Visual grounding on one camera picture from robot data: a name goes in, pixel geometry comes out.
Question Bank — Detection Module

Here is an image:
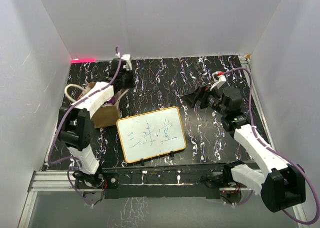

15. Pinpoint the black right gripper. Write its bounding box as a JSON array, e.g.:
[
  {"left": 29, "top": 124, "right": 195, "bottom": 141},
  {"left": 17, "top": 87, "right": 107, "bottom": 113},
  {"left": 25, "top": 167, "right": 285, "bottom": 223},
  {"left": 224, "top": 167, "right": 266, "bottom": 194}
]
[{"left": 181, "top": 83, "right": 228, "bottom": 116}]

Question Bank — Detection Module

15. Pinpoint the printed canvas tote bag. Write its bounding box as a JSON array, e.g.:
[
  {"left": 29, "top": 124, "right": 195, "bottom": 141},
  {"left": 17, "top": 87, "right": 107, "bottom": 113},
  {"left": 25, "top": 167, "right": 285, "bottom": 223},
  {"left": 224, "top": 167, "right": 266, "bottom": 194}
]
[{"left": 64, "top": 82, "right": 128, "bottom": 129}]

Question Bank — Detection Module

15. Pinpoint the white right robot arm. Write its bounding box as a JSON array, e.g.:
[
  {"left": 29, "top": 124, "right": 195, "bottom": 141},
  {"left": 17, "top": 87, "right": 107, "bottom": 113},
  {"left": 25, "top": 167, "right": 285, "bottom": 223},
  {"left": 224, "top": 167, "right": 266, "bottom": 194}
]
[{"left": 182, "top": 86, "right": 306, "bottom": 213}]

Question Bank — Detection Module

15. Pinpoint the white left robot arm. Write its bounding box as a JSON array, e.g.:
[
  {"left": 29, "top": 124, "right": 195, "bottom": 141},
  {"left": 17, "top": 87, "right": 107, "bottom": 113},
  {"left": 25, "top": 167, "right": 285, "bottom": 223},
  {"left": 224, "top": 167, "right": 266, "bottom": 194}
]
[{"left": 57, "top": 54, "right": 135, "bottom": 188}]

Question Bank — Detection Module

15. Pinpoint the purple soda can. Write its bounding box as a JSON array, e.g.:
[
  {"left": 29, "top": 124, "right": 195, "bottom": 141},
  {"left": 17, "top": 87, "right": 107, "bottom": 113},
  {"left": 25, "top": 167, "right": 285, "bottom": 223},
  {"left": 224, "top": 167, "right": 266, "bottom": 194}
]
[{"left": 103, "top": 99, "right": 116, "bottom": 107}]

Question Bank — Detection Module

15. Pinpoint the pink tape strip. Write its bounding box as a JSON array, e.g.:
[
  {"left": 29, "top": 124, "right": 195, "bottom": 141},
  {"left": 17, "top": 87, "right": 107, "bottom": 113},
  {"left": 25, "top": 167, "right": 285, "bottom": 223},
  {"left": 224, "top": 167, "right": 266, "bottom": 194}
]
[{"left": 70, "top": 58, "right": 96, "bottom": 64}]

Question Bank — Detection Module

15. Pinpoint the yellow framed whiteboard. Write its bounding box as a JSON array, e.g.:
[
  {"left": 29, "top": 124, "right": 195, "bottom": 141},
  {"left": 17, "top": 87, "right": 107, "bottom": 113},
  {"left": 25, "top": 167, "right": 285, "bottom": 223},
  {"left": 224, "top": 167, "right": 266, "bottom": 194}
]
[{"left": 116, "top": 106, "right": 187, "bottom": 164}]

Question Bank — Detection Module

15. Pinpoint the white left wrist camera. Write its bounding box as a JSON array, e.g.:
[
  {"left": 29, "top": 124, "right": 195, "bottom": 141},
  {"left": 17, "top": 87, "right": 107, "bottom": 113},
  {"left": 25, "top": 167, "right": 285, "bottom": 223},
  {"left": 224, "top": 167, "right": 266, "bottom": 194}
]
[{"left": 115, "top": 52, "right": 132, "bottom": 71}]

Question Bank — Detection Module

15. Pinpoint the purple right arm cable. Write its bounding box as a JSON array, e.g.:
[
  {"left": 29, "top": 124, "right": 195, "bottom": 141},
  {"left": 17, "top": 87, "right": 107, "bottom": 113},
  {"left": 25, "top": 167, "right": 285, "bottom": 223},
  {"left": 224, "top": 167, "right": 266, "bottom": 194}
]
[{"left": 221, "top": 67, "right": 318, "bottom": 225}]

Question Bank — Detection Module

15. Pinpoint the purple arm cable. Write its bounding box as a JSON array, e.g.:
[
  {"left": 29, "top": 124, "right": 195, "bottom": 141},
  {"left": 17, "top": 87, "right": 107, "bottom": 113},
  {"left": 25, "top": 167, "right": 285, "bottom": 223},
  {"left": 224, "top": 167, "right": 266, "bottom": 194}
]
[
  {"left": 221, "top": 67, "right": 318, "bottom": 225},
  {"left": 46, "top": 46, "right": 123, "bottom": 209}
]

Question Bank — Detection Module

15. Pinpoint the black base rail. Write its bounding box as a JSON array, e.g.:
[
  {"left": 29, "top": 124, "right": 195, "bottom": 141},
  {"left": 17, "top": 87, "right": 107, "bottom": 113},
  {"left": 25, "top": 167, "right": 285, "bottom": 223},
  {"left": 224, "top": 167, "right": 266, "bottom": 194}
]
[{"left": 72, "top": 163, "right": 251, "bottom": 201}]

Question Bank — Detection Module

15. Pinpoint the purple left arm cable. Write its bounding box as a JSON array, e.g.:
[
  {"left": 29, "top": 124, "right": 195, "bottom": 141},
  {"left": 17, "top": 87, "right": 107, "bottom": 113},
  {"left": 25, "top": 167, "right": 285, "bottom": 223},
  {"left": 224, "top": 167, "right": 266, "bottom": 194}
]
[{"left": 46, "top": 46, "right": 123, "bottom": 209}]

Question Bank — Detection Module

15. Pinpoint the aluminium frame rail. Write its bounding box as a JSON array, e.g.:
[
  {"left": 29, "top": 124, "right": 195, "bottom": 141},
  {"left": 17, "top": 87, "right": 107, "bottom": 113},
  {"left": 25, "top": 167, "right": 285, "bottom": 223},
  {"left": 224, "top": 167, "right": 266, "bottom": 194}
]
[{"left": 18, "top": 170, "right": 106, "bottom": 228}]

